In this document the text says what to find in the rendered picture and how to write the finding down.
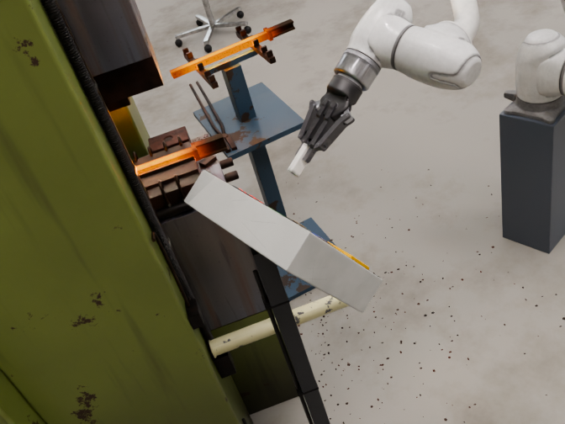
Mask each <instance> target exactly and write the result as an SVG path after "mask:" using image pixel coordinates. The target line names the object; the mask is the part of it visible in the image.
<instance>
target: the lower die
mask: <svg viewBox="0 0 565 424"><path fill-rule="evenodd" d="M188 147H191V144H190V141H188V142H186V143H183V144H182V146H180V145H178V146H174V147H172V148H169V149H167V150H168V151H165V150H164V151H159V152H157V153H155V154H152V155H153V156H152V157H150V156H145V157H143V158H141V159H138V161H137V162H135V161H133V163H134V164H135V166H139V165H141V164H143V163H146V162H150V161H153V160H155V159H157V158H160V157H163V156H167V155H169V154H172V153H174V152H177V151H181V150H183V149H186V148H188ZM174 174H176V175H177V176H178V178H179V181H180V185H181V188H182V191H183V193H184V195H185V197H187V195H188V193H189V192H190V190H191V189H192V187H193V185H194V184H195V183H196V181H197V179H198V177H199V176H200V174H201V172H200V169H199V166H198V161H196V158H194V155H191V156H187V157H185V158H183V159H180V160H177V161H174V162H171V163H168V164H166V165H163V166H160V167H157V168H154V169H151V170H149V171H146V172H143V173H140V174H139V176H140V179H141V181H142V183H143V185H144V186H145V188H146V190H147V192H148V195H149V199H150V201H151V204H152V206H153V208H154V210H158V209H161V208H164V207H166V201H165V200H164V197H163V195H162V193H161V190H160V188H159V185H158V180H161V182H162V184H163V187H164V188H163V190H164V192H165V194H166V196H167V199H168V201H169V203H170V204H171V205H172V204H175V203H178V202H181V201H182V195H181V193H180V191H179V189H178V186H177V184H176V181H175V178H174Z"/></svg>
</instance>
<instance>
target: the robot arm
mask: <svg viewBox="0 0 565 424"><path fill-rule="evenodd" d="M451 7H452V11H453V15H454V22H452V21H441V22H440V23H438V24H431V25H426V26H425V27H424V28H421V27H419V26H415V25H413V24H412V20H413V14H412V8H411V7H410V5H409V4H408V3H407V2H406V1H405V0H377V1H376V2H375V3H374V4H373V5H372V6H371V7H370V8H369V9H368V10H367V11H366V13H365V14H364V15H363V17H362V18H361V20H360V21H359V23H358V24H357V26H356V27H355V29H354V31H353V33H352V35H351V38H350V42H349V44H348V46H347V48H346V50H345V51H344V53H343V55H342V57H341V58H340V60H339V61H338V63H337V65H336V66H335V69H334V72H335V75H334V76H333V77H332V79H331V80H330V82H329V84H328V86H327V92H326V94H325V95H324V96H323V97H322V98H321V99H320V100H318V101H314V100H313V99H312V100H310V101H309V110H308V113H307V114H306V117H305V119H304V122H303V125H302V127H301V130H300V131H299V134H298V138H299V139H300V140H301V142H302V143H301V146H300V147H299V148H298V150H297V152H296V153H295V158H294V159H293V161H292V163H291V164H290V166H289V168H288V170H289V171H290V172H291V173H292V174H293V175H295V176H297V177H299V175H300V174H301V172H302V171H303V169H304V168H305V166H306V165H307V163H310V161H311V159H312V158H313V156H314V154H315V153H316V152H317V151H326V150H327V149H328V148H329V146H330V145H331V144H332V143H333V142H334V141H335V139H336V138H337V137H338V136H339V135H340V134H341V133H342V131H343V130H344V129H345V128H346V127H347V126H348V125H350V124H352V123H353V122H354V121H355V119H354V118H353V117H352V116H351V113H350V112H351V106H352V105H355V104H356V102H357V101H358V99H359V98H360V97H361V95H362V92H365V91H367V90H368V89H369V88H370V87H371V85H372V83H373V81H374V80H375V78H376V76H377V75H378V73H379V72H380V71H381V69H382V68H385V69H392V70H395V71H398V72H401V73H403V74H404V75H405V76H407V77H409V78H412V79H414V80H415V81H417V82H422V83H424V84H426V85H429V86H432V87H437V88H440V89H446V90H461V89H464V88H465V87H468V86H470V85H472V84H473V83H474V82H475V80H476V79H477V78H478V75H479V73H480V72H481V68H482V59H481V56H480V55H479V53H478V51H477V49H476V48H475V47H474V46H473V43H472V41H473V39H474V37H475V35H476V33H477V31H478V26H479V11H478V3H477V0H451ZM515 86H516V90H506V91H505V92H504V97H505V98H507V99H508V100H511V101H513V103H512V104H511V105H509V106H507V107H506V108H504V113H505V114H510V115H517V116H520V117H525V118H528V119H535V120H539V121H542V122H544V123H546V124H553V123H555V121H556V118H557V116H558V115H559V114H560V113H561V112H562V111H563V110H564V109H565V37H564V36H563V35H561V34H560V33H559V32H557V31H554V30H552V29H539V30H536V31H534V32H531V33H530V34H528V35H527V36H526V38H525V40H524V41H523V43H522V44H521V45H520V48H519V50H518V54H517V57H516V62H515Z"/></svg>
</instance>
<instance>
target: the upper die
mask: <svg viewBox="0 0 565 424"><path fill-rule="evenodd" d="M144 29H145V26H144ZM145 35H146V38H147V41H148V46H149V48H150V54H151V57H149V58H147V59H144V60H142V61H137V62H135V63H132V64H129V65H127V66H122V67H120V68H117V69H115V70H112V71H110V72H105V73H103V74H100V75H97V76H95V77H93V79H94V80H95V81H96V83H97V85H98V90H99V92H100V93H101V95H102V97H103V101H104V102H105V104H106V105H108V104H111V103H114V102H117V101H119V100H122V99H125V98H129V97H132V96H134V95H136V94H139V93H143V92H146V91H149V90H151V89H154V88H156V87H160V86H163V85H164V84H163V81H162V77H161V72H160V69H159V66H158V62H157V59H156V54H155V52H154V50H153V47H152V45H151V42H150V39H149V36H148V34H147V32H146V30H145Z"/></svg>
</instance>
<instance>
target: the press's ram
mask: <svg viewBox="0 0 565 424"><path fill-rule="evenodd" d="M57 2H58V4H59V6H60V8H61V11H62V12H63V14H64V16H65V19H66V22H67V23H68V25H69V27H70V29H71V32H72V34H73V36H74V38H75V39H76V42H77V45H78V47H79V49H80V51H81V53H82V55H83V57H84V60H85V61H86V63H87V66H88V68H89V70H90V72H91V74H92V76H93V77H95V76H97V75H100V74H103V73H105V72H110V71H112V70H115V69H117V68H120V67H122V66H127V65H129V64H132V63H135V62H137V61H142V60H144V59H147V58H149V57H151V54H150V48H149V46H148V41H147V38H146V35H145V29H144V25H143V23H142V19H141V16H140V11H139V9H138V7H137V4H136V2H135V0H57Z"/></svg>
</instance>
